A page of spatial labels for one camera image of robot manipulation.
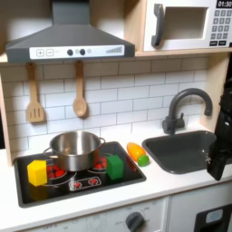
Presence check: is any green block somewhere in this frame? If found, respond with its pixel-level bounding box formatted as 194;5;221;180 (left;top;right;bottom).
106;154;125;181

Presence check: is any yellow block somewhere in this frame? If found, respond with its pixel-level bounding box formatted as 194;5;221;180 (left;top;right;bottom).
26;159;48;187

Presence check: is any dark grey sink basin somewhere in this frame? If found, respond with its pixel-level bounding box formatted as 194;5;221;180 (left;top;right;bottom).
141;130;232;175

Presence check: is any dark grey tap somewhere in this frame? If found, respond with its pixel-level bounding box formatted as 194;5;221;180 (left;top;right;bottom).
161;87;214;135

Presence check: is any orange toy carrot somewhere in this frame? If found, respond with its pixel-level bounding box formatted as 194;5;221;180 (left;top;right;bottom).
126;141;150;168

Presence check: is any grey oven knob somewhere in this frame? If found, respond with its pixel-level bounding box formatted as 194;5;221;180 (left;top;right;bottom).
125;211;145;232

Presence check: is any white toy microwave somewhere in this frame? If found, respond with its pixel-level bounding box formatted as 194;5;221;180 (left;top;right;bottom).
142;0;232;53

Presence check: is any black stove top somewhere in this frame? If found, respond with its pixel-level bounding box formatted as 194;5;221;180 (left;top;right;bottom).
13;140;148;208

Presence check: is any steel pot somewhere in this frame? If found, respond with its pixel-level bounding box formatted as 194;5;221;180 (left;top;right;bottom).
43;130;106;172

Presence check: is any wooden spoon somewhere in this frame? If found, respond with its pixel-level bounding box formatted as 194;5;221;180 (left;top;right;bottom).
72;60;89;118

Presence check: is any grey range hood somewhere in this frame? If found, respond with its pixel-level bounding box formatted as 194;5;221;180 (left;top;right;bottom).
5;0;136;63

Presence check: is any wooden slotted spatula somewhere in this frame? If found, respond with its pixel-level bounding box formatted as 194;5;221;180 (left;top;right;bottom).
24;62;46;124

